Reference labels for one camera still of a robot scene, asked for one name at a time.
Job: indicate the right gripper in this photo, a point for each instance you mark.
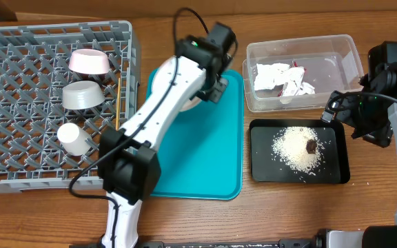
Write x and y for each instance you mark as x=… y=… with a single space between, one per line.
x=336 y=108

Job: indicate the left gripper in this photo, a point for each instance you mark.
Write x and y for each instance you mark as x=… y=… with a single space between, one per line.
x=216 y=95

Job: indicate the large white plate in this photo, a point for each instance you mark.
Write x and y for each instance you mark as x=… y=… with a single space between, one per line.
x=190 y=105

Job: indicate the brown food scrap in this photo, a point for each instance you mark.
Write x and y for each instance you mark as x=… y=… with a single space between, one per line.
x=311 y=146

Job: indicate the white wrapper waste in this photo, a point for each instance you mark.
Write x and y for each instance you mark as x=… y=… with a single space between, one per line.
x=286 y=78

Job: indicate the pile of white rice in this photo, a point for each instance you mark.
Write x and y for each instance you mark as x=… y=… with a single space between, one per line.
x=289 y=148

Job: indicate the wooden chopstick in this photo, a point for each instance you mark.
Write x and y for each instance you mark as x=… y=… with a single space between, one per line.
x=118 y=104

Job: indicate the pink bowl with food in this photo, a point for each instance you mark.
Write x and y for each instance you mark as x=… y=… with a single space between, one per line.
x=89 y=61

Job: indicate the grey bowl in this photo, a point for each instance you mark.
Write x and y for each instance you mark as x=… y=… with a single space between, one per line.
x=82 y=95

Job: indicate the white paper cup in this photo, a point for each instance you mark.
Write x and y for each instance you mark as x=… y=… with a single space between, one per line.
x=72 y=138

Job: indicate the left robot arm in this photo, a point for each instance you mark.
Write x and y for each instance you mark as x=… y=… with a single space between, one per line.
x=128 y=164

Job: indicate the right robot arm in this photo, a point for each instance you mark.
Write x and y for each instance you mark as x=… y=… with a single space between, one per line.
x=381 y=80

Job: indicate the clear plastic waste bin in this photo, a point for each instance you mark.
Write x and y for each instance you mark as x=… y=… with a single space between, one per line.
x=330 y=63

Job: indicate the grey plastic dishwasher rack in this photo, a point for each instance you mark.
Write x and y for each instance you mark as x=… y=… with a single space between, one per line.
x=33 y=72

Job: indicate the teal plastic serving tray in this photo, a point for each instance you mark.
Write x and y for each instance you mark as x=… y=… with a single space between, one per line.
x=201 y=155

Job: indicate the black rectangular tray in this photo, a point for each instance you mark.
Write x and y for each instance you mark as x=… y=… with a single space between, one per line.
x=335 y=170

